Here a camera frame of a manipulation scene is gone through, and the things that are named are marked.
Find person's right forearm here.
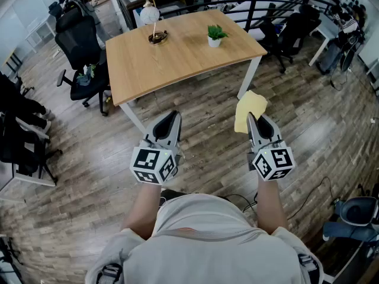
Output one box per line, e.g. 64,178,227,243
256,175,289,235

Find yellow cloth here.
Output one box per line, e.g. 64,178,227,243
234,89,268,135

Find grey harness strap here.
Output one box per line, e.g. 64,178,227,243
96,263,123,284
297,252,315,278

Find green plant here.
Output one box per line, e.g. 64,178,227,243
207,24,229,49

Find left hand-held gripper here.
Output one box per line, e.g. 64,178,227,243
129,110,183,186

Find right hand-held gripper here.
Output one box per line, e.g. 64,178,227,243
246,112,296,182

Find white flower bouquet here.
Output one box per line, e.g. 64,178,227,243
76,64,97,86

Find black floor cable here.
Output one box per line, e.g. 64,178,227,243
224,191,259,213
329,66,356,92
286,176,336,221

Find black mesh office chair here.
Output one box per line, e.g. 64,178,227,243
54,7,112,117

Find black coiled lamp cable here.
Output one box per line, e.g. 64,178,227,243
149,31,168,43

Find person's black trousers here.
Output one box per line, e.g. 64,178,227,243
159,189,232,204

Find brass lamp with white globe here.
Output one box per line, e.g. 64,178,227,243
139,0,169,46

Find white table leg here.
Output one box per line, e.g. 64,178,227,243
236,56,263,100
119,101,146,133

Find black metal railing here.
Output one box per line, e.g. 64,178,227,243
108,0,339,38

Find person's left forearm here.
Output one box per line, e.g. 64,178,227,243
120,182,162,241

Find person's light grey shirt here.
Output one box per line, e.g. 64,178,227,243
85,193,325,284

